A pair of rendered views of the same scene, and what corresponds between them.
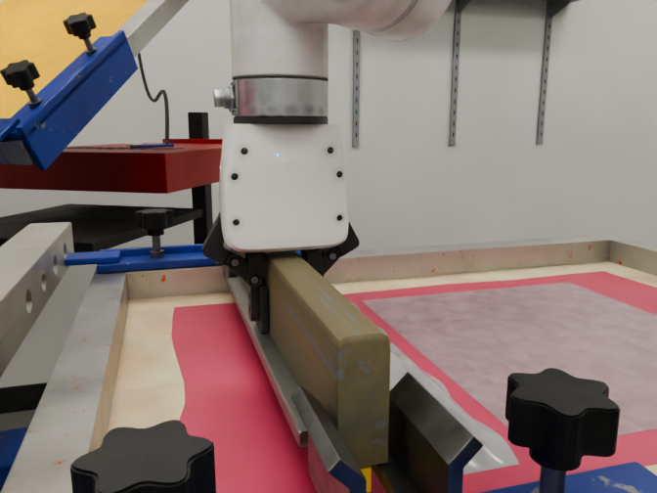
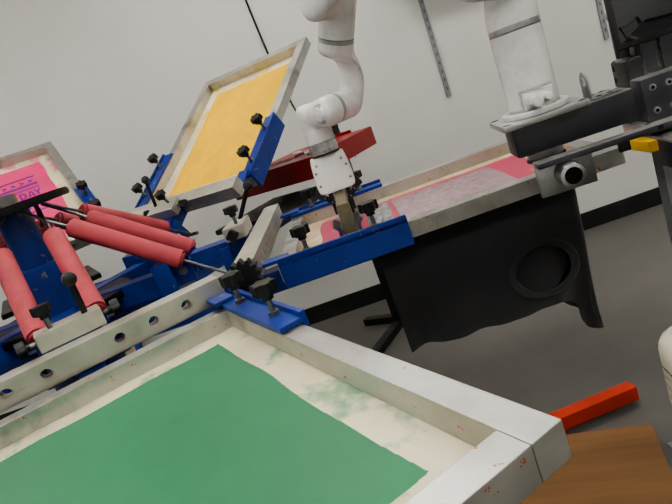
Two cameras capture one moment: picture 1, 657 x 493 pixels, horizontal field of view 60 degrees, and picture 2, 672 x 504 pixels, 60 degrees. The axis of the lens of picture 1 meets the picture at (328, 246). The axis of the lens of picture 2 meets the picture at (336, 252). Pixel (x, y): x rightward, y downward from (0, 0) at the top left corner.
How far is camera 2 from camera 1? 1.09 m
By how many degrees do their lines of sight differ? 20
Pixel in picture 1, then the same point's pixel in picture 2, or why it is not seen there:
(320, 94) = (332, 143)
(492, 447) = not seen: hidden behind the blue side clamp
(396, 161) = (485, 96)
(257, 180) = (322, 173)
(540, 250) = (482, 154)
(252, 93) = (313, 150)
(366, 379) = (345, 213)
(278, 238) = (333, 187)
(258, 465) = not seen: hidden behind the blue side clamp
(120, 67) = (277, 128)
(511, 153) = (583, 54)
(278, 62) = (316, 140)
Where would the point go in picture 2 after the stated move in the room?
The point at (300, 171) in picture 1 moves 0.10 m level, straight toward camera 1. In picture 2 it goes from (333, 166) to (325, 174)
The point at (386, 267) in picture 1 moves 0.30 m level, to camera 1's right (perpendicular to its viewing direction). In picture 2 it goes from (406, 184) to (503, 154)
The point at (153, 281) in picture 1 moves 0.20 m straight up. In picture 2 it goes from (312, 216) to (290, 155)
